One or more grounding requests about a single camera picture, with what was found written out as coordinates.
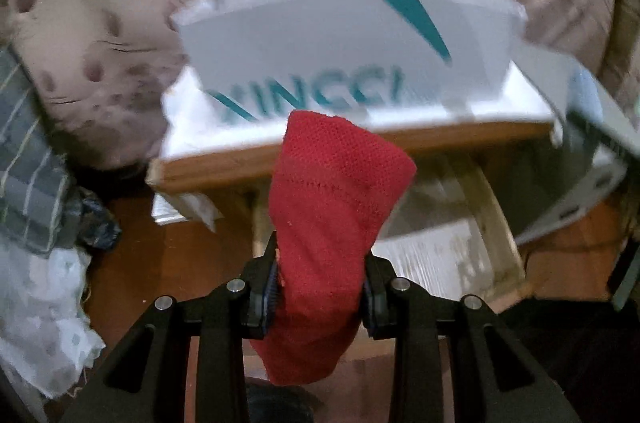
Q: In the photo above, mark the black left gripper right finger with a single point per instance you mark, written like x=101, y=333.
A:
x=493, y=377

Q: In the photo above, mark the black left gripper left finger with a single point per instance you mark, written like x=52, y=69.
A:
x=144, y=378

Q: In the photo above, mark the wooden nightstand drawer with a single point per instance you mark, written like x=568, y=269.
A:
x=448, y=234

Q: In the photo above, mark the red underwear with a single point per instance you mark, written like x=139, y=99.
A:
x=325, y=227

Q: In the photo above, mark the white leaf-print bedsheet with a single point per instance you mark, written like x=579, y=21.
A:
x=46, y=337

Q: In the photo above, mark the dark slipper foot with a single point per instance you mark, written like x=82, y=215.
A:
x=268, y=403

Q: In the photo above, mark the dark blue printed bag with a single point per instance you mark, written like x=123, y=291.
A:
x=98, y=230

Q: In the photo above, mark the cardboard box beside nightstand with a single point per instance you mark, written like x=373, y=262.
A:
x=173, y=209

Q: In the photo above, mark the brown wooden nightstand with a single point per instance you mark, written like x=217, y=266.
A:
x=314, y=145

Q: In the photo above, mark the grey plaid cloth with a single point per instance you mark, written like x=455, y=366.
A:
x=36, y=208

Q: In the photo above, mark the white XINCCI shoe box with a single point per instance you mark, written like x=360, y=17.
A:
x=259, y=60

